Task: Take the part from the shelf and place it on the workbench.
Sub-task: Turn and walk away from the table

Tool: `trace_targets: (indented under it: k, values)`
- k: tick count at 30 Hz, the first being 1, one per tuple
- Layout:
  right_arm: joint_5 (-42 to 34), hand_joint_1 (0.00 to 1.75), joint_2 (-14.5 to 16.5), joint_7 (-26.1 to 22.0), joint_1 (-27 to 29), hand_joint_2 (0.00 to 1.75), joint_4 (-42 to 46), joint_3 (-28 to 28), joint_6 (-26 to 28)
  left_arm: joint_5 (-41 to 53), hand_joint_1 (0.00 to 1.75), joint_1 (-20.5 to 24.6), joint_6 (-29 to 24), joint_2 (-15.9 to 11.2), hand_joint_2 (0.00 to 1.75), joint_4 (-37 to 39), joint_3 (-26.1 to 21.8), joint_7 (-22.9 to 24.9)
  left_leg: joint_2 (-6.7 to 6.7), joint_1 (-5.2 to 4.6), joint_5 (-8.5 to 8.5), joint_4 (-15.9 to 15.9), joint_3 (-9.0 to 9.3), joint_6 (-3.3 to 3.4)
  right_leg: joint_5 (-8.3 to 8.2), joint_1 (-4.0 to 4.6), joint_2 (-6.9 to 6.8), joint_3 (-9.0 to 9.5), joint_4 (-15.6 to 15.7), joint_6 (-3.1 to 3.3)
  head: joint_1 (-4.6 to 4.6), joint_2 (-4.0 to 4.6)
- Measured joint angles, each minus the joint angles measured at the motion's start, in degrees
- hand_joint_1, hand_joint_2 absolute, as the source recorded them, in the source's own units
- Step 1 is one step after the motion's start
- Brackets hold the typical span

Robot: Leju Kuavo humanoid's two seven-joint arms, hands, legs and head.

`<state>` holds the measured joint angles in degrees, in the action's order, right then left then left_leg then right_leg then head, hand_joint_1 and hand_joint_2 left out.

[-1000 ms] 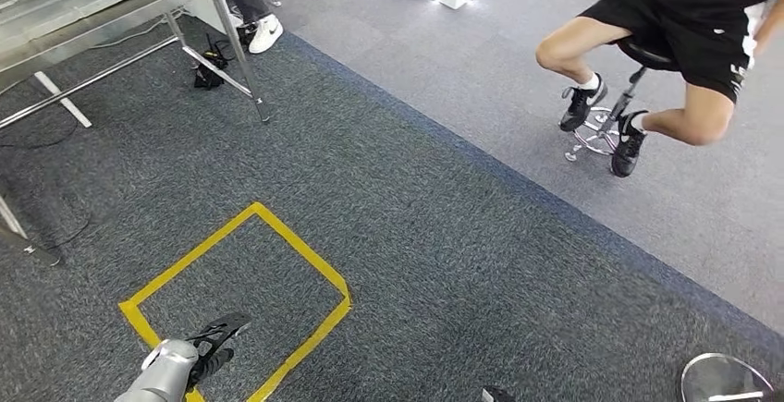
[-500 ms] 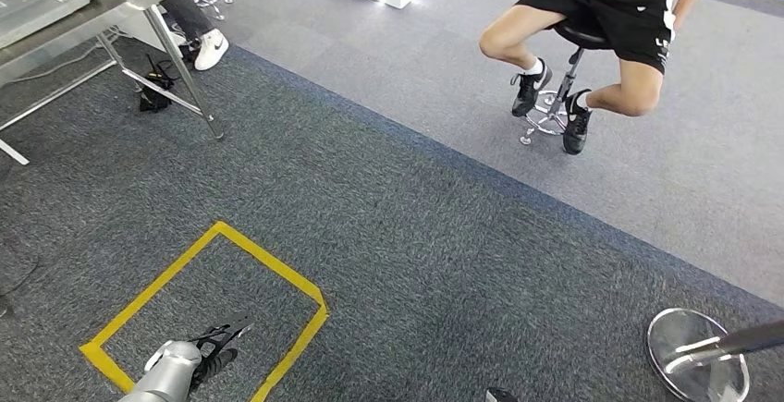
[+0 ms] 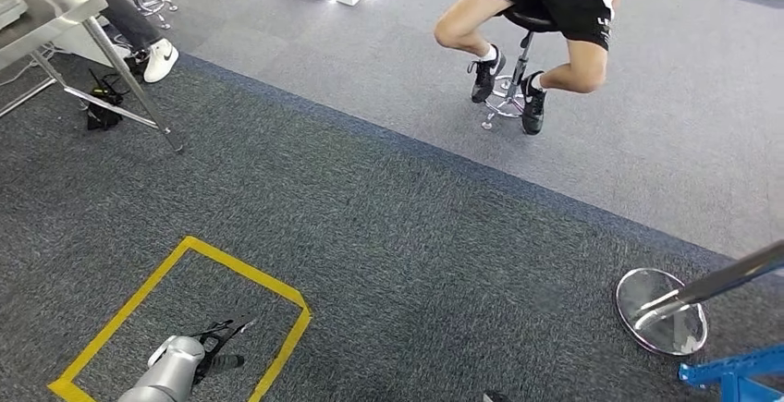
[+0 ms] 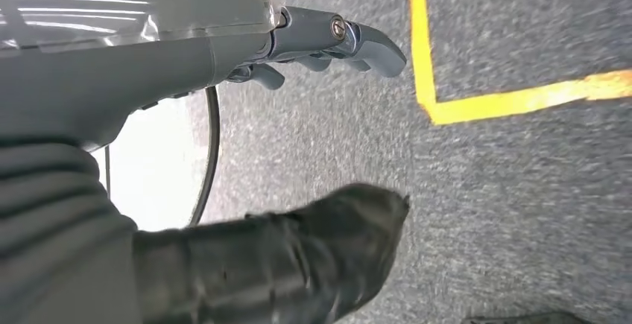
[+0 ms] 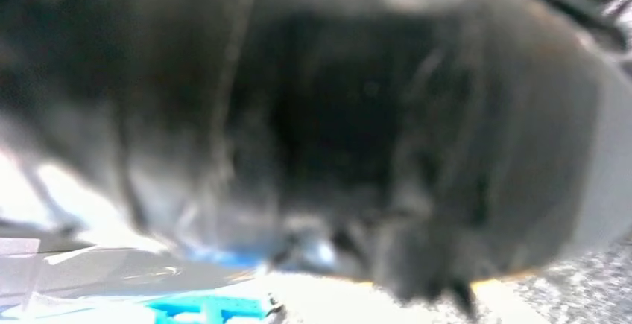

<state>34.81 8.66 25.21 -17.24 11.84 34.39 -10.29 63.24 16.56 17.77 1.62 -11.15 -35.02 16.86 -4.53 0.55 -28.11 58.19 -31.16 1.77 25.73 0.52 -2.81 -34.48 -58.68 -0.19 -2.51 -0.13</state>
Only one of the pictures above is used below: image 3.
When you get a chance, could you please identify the stainless steel workbench table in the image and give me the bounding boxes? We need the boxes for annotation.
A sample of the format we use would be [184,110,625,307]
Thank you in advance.
[0,0,185,154]

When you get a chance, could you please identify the blue metal shelf rack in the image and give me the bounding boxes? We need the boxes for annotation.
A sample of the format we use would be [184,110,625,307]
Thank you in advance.
[678,342,784,402]

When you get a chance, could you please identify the yellow floor tape square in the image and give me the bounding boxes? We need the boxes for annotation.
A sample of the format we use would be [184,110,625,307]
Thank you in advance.
[47,235,312,402]

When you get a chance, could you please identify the swivel stool chrome base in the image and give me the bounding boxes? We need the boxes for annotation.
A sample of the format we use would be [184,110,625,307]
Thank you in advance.
[480,6,558,131]
[116,0,178,30]

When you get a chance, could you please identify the black bag with yellow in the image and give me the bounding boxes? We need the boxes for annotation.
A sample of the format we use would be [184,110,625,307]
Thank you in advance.
[85,68,127,132]

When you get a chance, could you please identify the chrome stanchion post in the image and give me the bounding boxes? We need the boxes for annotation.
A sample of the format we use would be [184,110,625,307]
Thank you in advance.
[615,239,784,358]

